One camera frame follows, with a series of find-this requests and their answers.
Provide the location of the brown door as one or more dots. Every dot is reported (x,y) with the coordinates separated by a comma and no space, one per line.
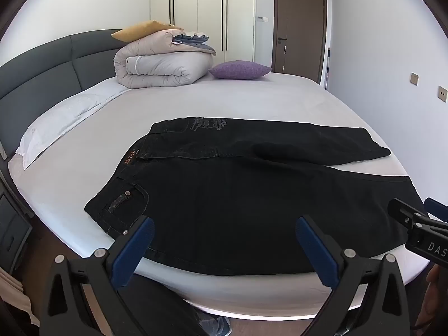
(301,24)

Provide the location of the gold wall socket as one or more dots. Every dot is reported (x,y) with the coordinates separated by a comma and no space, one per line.
(414,78)
(443,93)

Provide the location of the person's right hand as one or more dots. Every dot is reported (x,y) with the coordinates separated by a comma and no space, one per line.
(435,287)

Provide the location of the person's leg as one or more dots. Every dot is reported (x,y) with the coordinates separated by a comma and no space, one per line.
(157,308)

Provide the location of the purple pillow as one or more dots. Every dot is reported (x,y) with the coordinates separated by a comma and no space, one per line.
(239,69)

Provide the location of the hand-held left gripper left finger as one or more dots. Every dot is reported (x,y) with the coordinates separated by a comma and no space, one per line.
(134,245)

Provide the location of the beige cloth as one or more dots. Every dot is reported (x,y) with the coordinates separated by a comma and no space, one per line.
(17,294)

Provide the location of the white bed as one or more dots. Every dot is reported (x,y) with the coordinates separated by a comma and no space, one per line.
(280,101)

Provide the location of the dark nightstand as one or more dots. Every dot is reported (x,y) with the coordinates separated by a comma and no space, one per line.
(12,231)

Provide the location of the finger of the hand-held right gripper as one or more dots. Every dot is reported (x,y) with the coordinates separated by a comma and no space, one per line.
(404,213)
(437,208)

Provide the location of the folded beige duvet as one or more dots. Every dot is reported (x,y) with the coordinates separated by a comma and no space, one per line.
(157,63)

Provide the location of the person's shoe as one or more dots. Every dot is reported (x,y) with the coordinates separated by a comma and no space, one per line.
(215,327)

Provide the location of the yellow pillow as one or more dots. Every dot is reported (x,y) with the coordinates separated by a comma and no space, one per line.
(143,29)

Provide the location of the white wardrobe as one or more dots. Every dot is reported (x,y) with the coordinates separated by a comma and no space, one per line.
(203,3)

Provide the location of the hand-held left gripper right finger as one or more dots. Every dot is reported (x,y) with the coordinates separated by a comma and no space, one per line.
(315,245)

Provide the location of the black denim pants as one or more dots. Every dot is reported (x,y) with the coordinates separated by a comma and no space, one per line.
(245,199)

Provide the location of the dark grey sofa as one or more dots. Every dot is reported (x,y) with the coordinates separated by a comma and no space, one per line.
(42,66)

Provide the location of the blue grey folded cloth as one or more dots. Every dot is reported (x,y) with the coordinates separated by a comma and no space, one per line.
(196,42)

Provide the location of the white pillow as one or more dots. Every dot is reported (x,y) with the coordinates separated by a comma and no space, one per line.
(63,115)

